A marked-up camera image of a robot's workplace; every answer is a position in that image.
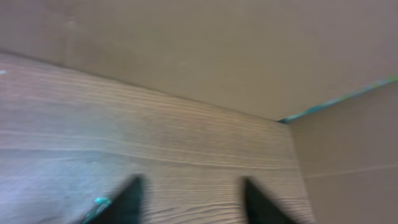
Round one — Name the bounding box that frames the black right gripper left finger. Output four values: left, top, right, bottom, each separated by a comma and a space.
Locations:
82, 175, 145, 224

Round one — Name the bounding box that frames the teal strip between cardboard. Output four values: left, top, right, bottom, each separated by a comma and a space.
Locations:
278, 75, 397, 124

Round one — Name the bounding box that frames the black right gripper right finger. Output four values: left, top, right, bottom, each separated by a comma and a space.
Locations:
241, 177, 298, 224

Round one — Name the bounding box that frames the light green tissue pack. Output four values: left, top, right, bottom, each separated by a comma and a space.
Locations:
81, 197, 112, 224

